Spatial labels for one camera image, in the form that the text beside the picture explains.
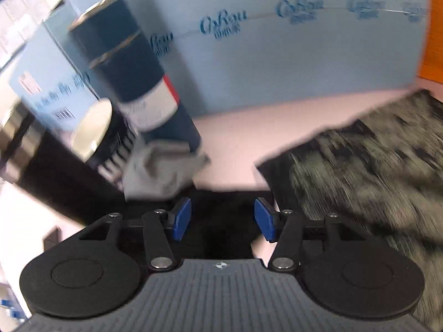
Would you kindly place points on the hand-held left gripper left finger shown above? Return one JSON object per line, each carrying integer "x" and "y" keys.
{"x": 181, "y": 219}

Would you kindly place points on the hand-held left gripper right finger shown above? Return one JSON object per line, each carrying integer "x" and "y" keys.
{"x": 264, "y": 219}

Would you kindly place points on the black patterned garment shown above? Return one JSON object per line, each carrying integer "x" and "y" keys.
{"x": 363, "y": 179}

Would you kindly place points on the grey cloth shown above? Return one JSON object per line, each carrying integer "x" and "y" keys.
{"x": 162, "y": 171}

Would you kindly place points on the black cloth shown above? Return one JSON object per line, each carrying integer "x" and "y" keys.
{"x": 69, "y": 176}

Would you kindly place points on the black thermos bottle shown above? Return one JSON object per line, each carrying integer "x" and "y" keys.
{"x": 93, "y": 128}

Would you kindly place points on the large blue foam board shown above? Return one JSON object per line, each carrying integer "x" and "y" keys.
{"x": 277, "y": 58}

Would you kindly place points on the dark blue cylinder roll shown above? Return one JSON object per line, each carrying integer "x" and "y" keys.
{"x": 128, "y": 58}

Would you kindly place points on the small blue foam board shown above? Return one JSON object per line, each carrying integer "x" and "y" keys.
{"x": 45, "y": 76}

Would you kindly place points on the orange box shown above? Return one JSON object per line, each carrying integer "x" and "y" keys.
{"x": 434, "y": 24}

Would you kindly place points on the wall poster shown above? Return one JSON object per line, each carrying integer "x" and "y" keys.
{"x": 17, "y": 17}

